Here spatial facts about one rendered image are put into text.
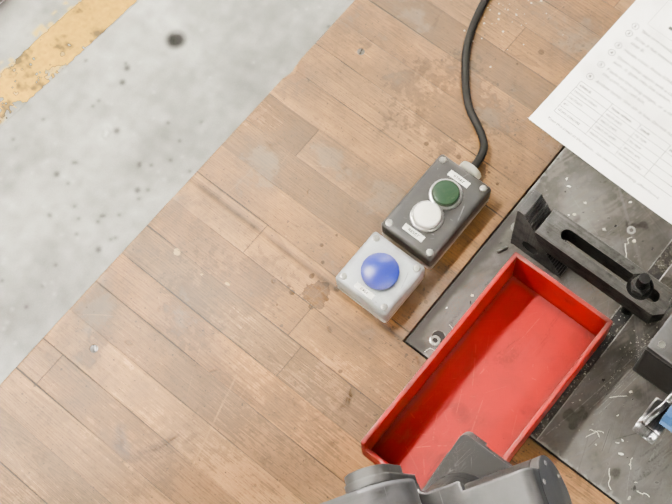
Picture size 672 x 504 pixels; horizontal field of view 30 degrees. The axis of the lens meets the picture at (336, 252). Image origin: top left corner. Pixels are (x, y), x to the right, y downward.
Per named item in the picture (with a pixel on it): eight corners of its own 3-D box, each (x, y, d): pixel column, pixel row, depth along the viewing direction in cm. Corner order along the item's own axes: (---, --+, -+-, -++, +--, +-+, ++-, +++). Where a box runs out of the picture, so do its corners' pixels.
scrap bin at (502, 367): (361, 454, 126) (360, 441, 121) (510, 270, 132) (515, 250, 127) (456, 530, 123) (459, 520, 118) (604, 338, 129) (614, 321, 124)
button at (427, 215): (407, 223, 133) (407, 216, 131) (424, 203, 134) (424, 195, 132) (429, 239, 132) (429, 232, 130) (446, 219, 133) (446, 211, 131)
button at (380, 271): (353, 279, 131) (352, 272, 129) (377, 251, 132) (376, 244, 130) (383, 301, 130) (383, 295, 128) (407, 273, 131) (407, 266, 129)
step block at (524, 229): (510, 242, 133) (517, 210, 125) (526, 222, 134) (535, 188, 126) (559, 277, 132) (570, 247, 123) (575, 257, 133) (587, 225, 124)
